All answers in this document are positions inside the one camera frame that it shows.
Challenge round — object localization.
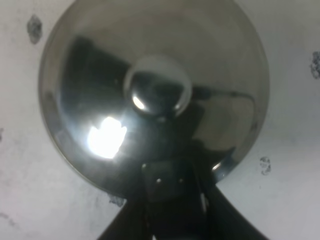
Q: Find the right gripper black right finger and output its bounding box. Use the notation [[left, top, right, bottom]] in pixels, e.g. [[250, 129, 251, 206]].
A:
[[206, 185, 267, 240]]

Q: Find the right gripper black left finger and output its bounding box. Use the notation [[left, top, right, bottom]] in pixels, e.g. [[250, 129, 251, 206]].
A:
[[98, 201, 148, 240]]

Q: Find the stainless steel teapot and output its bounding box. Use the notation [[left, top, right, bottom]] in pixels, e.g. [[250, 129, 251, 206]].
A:
[[37, 0, 271, 240]]

